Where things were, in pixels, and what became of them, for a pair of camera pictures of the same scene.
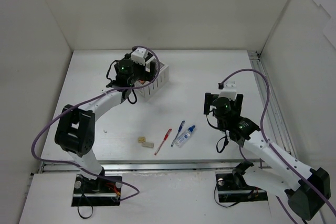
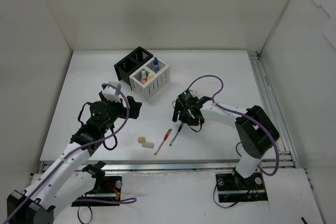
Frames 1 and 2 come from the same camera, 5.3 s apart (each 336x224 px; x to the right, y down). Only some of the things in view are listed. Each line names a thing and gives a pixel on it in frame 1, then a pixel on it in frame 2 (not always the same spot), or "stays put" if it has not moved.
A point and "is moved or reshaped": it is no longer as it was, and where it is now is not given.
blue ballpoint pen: x=180 y=128 stays put
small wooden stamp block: x=142 y=139 stays put
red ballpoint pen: x=165 y=138 stays put
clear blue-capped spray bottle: x=181 y=141 is moved or reshaped
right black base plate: x=233 y=188 stays put
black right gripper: x=207 y=102 → x=187 y=107
